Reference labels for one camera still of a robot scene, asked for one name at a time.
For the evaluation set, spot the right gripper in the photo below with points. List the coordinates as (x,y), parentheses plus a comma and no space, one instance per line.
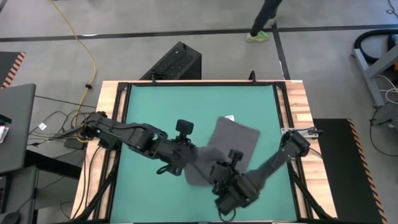
(225,175)

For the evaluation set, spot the black table clamp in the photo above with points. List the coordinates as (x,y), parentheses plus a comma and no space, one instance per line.
(153,80)
(253,77)

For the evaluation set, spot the grey knitted towel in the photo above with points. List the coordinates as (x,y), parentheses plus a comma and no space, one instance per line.
(236,137)

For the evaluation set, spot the teal table mat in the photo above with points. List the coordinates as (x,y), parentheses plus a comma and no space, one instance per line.
(186,99)

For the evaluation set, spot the person's leg with green shoe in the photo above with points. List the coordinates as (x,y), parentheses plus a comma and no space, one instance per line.
(264,15)

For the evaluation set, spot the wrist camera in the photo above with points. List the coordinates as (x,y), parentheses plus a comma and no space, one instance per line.
(235,155)
(184,127)

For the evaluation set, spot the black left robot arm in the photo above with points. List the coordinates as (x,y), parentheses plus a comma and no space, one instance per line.
(124,132)

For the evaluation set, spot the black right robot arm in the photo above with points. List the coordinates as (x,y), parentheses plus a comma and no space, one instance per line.
(295,144)

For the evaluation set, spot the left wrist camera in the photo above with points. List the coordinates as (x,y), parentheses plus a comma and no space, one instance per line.
(184,127)

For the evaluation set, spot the black mesh computer tower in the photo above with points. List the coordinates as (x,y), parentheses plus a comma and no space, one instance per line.
(174,62)

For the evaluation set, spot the black diagonal frame strut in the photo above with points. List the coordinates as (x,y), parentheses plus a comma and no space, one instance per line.
(94,196)
(308,196)

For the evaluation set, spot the silver metal bracket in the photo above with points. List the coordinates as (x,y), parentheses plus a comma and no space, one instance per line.
(306,133)

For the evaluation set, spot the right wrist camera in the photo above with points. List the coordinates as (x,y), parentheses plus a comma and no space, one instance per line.
(235,155)

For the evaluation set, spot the grey desk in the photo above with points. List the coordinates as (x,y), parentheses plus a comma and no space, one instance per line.
(17,124)
(21,193)

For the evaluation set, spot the grey metal stand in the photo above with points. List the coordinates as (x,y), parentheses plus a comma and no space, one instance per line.
(368,77)

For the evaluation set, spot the black table frame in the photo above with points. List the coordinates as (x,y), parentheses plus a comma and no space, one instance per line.
(202,83)

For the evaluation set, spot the black hazard-striped floor mat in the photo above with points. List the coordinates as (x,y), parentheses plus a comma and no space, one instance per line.
(342,171)
(7,67)

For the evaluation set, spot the computer mouse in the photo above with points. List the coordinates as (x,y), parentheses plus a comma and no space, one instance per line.
(9,218)

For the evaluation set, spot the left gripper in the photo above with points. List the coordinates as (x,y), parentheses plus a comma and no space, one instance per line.
(180,155)

